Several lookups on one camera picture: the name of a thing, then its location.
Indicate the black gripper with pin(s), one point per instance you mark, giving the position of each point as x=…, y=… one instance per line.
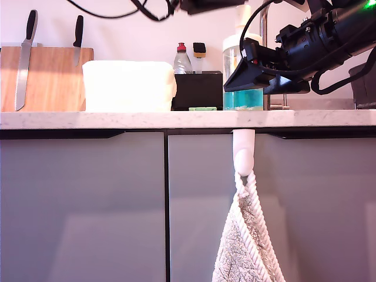
x=302, y=47

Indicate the clear soap dispenser white pump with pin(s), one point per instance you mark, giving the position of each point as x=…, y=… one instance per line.
x=230, y=54

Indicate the small steel faucet lever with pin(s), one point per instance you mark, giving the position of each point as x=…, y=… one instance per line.
x=284, y=101

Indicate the tall steel kitchen faucet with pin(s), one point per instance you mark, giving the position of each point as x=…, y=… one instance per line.
x=263, y=29

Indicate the black sink caddy box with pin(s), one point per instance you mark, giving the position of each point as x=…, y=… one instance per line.
x=199, y=91

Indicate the green flat sponge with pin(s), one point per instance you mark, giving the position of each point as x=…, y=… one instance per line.
x=202, y=108

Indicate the dish brush with black head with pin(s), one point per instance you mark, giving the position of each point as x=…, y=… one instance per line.
x=198, y=47

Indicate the white door hook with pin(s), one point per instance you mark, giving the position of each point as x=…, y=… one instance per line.
x=243, y=163

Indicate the clear bottle with red cap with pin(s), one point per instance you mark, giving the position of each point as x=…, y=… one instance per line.
x=182, y=64

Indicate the black dish rack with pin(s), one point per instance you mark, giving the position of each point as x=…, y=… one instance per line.
x=364, y=88

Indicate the grey cabinet door with hook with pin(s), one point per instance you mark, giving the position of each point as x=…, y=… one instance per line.
x=323, y=205

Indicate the white cloth storage box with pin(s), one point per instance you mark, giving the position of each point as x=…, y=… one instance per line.
x=126, y=88

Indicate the wooden magnetic knife board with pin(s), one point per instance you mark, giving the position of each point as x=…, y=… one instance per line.
x=53, y=82

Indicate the wide grey cabinet door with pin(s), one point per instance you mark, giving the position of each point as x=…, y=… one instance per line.
x=82, y=205

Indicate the long serrated bread knife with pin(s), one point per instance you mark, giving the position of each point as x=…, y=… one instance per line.
x=22, y=64

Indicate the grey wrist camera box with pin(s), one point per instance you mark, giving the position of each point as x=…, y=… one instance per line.
x=296, y=2

